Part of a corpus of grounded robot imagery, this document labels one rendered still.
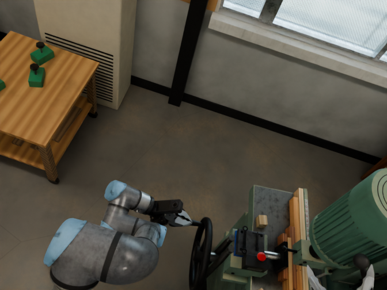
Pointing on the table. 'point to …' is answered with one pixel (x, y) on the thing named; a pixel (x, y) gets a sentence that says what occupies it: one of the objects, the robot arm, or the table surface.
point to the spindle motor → (353, 224)
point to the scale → (307, 218)
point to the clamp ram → (281, 257)
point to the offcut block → (261, 221)
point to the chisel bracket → (303, 259)
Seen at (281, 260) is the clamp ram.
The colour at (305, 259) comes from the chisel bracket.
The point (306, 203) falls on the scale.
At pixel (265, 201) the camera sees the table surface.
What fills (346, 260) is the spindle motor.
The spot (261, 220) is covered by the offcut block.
